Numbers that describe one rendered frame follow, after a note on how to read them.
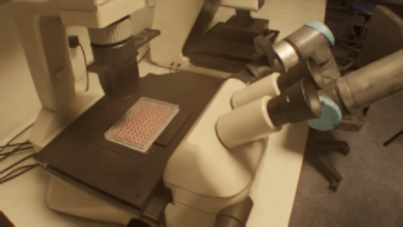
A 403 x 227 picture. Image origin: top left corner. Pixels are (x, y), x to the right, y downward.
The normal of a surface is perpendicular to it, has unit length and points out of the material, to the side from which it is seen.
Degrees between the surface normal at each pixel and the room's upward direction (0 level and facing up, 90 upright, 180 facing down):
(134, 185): 0
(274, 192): 0
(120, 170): 0
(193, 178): 86
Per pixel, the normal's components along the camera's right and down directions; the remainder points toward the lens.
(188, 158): -0.40, 0.39
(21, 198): -0.02, -0.79
